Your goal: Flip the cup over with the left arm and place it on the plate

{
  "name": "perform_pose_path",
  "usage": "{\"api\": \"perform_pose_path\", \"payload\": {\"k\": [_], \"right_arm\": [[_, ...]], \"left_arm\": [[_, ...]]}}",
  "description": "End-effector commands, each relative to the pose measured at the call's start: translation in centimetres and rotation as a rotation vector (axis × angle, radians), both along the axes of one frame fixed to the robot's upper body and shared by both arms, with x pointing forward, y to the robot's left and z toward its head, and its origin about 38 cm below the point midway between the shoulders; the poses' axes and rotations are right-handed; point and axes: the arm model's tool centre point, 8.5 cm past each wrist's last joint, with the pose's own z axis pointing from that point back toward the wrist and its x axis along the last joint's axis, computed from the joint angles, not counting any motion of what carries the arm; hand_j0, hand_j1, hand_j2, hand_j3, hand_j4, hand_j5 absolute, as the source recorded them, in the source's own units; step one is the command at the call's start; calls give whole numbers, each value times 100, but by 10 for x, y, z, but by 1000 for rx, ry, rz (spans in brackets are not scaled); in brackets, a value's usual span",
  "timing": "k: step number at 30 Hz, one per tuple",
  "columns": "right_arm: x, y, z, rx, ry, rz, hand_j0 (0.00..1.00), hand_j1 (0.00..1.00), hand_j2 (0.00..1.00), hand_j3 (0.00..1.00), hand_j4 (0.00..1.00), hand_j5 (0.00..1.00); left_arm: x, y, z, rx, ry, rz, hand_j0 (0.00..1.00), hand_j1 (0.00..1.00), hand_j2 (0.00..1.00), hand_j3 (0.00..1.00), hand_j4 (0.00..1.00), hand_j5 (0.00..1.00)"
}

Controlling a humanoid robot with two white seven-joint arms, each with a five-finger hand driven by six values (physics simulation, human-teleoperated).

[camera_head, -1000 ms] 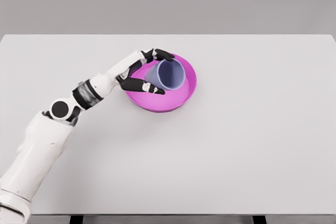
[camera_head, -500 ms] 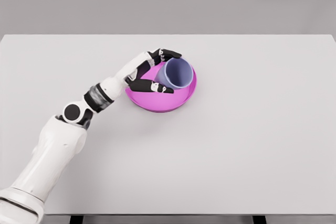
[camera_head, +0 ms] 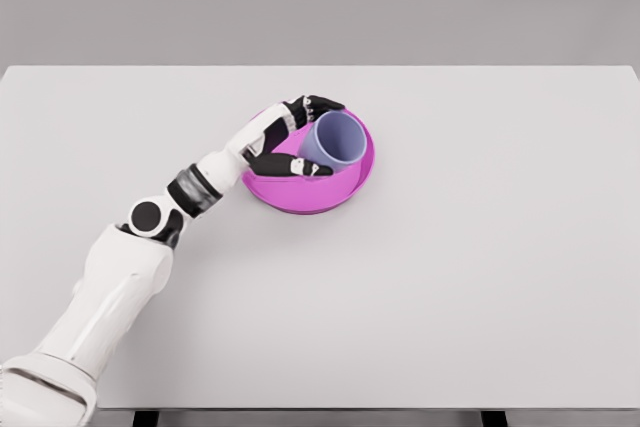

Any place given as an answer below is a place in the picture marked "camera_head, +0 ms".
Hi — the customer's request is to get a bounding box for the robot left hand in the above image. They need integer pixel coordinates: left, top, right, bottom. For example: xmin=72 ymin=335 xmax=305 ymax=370
xmin=223 ymin=94 xmax=346 ymax=180

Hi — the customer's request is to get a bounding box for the lavender cup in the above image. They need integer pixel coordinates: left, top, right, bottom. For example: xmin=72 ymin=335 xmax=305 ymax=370
xmin=299 ymin=111 xmax=369 ymax=171

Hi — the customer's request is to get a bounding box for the magenta plate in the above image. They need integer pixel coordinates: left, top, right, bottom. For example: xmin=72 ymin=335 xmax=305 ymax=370
xmin=241 ymin=105 xmax=376 ymax=216

